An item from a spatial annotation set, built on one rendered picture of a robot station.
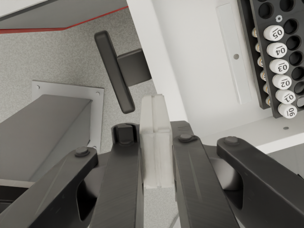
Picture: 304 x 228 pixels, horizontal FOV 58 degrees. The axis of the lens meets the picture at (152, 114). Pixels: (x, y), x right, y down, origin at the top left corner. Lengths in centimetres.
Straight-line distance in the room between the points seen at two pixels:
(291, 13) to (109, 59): 16
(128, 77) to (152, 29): 5
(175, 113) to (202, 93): 10
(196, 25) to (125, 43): 85
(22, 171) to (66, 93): 62
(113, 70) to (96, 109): 97
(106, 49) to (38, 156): 50
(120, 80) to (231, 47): 13
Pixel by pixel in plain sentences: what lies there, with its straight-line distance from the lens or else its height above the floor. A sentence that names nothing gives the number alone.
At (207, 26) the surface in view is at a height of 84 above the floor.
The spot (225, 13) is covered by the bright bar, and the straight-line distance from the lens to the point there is 31.
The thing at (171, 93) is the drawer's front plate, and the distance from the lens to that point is 22.
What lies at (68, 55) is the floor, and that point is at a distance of 120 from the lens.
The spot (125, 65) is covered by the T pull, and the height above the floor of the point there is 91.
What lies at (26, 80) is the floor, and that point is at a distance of 127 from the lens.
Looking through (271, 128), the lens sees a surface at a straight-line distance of 33.
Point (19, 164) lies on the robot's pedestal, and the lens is 68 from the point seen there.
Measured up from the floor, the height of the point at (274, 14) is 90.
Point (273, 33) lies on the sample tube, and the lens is 25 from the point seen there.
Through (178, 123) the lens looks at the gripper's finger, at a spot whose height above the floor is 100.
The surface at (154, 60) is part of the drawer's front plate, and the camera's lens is 22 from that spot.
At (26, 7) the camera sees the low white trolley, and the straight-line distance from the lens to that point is 42.
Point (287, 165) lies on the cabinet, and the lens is 98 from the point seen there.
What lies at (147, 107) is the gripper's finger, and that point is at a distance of 16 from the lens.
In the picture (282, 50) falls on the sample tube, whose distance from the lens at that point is 26.
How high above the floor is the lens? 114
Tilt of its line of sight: 72 degrees down
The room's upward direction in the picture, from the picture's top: 177 degrees clockwise
